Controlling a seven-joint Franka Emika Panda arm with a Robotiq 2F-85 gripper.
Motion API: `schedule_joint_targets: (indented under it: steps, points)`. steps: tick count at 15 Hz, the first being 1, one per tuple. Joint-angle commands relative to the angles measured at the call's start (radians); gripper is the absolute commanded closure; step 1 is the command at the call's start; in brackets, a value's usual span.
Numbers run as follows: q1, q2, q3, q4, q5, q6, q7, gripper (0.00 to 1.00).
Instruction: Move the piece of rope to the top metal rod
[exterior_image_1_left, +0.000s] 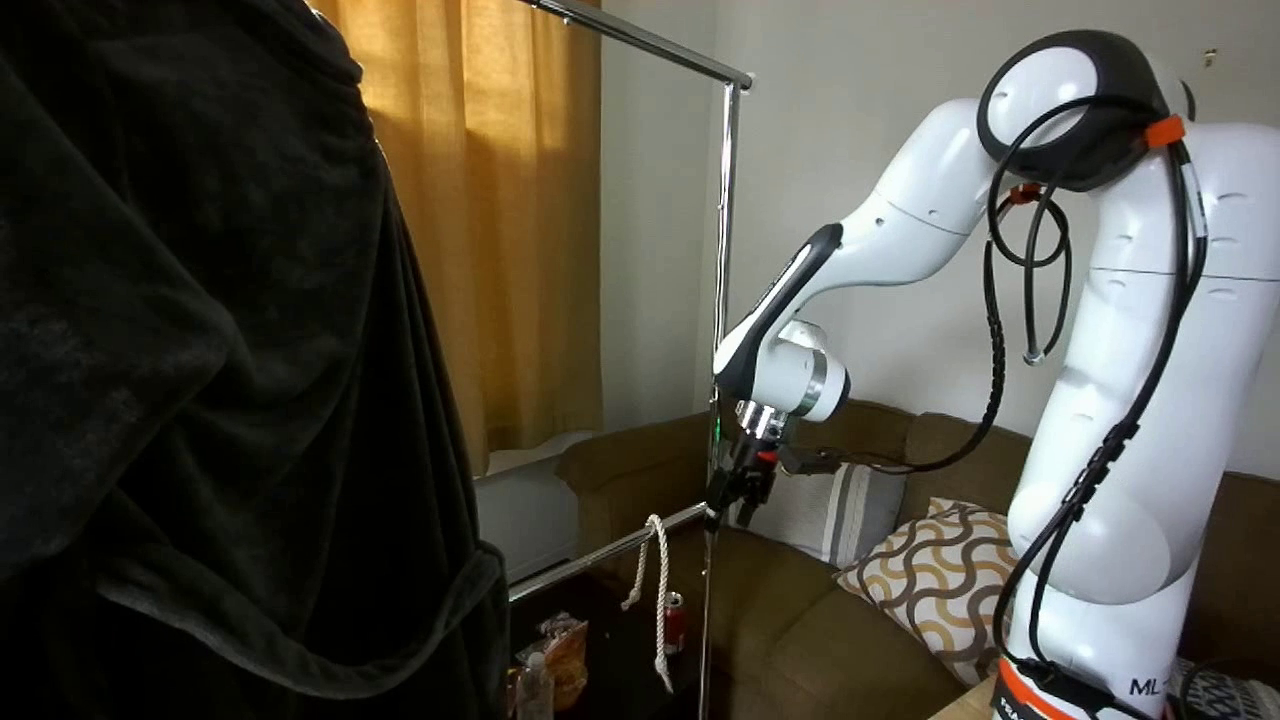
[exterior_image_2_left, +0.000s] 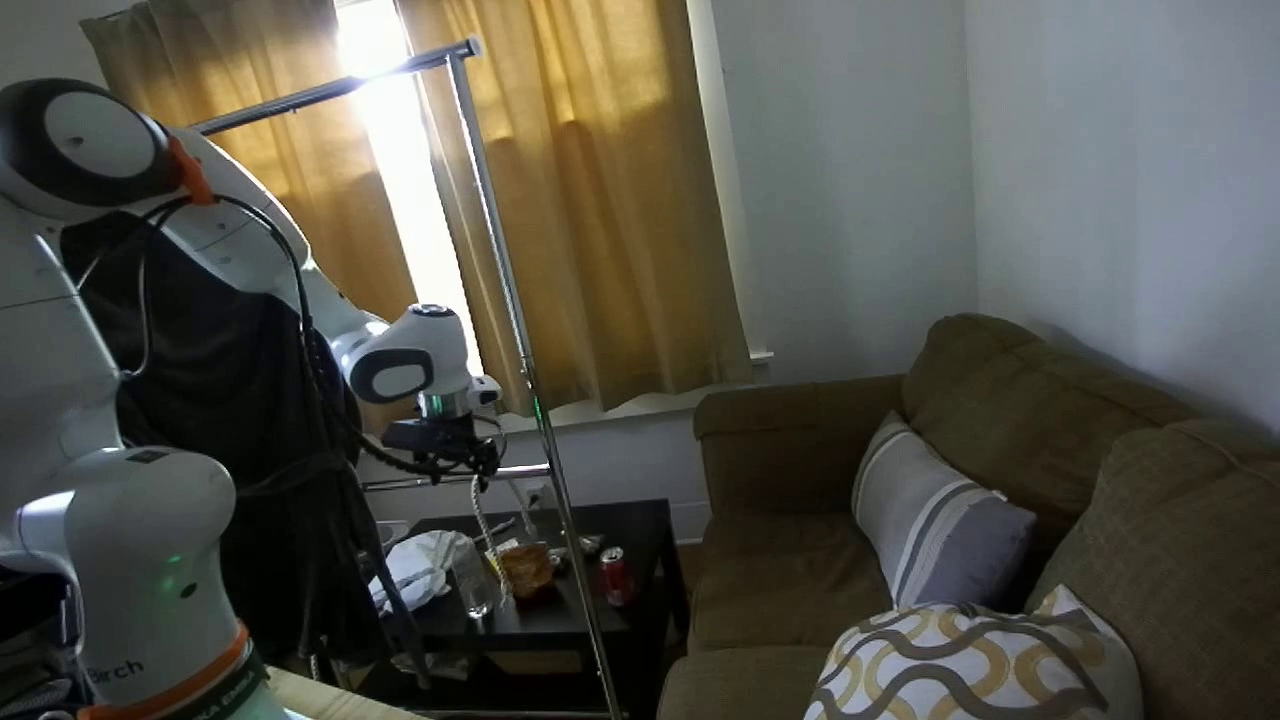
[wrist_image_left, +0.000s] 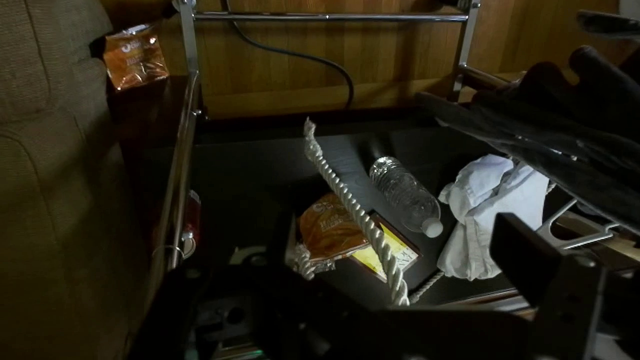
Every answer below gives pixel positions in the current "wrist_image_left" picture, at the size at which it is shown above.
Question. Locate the red soda can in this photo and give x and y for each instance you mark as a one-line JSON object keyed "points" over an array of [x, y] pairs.
{"points": [[193, 222]]}

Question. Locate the orange snack bag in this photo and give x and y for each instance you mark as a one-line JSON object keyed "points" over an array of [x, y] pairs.
{"points": [[326, 231], [134, 59]]}

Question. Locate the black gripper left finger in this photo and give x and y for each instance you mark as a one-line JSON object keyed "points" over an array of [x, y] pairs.
{"points": [[292, 281]]}

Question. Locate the brown fabric couch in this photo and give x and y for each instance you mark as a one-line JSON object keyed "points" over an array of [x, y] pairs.
{"points": [[61, 186]]}

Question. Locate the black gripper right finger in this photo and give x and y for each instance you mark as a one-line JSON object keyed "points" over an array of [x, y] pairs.
{"points": [[541, 281]]}

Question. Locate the white crumpled cloth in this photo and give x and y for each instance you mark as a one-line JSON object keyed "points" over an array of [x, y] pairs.
{"points": [[490, 213]]}

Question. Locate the clear plastic water bottle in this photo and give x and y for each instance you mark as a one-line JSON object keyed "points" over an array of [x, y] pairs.
{"points": [[403, 193]]}

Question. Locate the metal clothes rack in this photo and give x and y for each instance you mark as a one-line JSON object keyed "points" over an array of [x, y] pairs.
{"points": [[180, 166]]}

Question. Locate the black coffee table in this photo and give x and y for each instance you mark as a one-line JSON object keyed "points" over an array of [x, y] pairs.
{"points": [[267, 161]]}

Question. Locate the yellow flat box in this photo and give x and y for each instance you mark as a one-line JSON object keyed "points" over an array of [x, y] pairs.
{"points": [[397, 253]]}

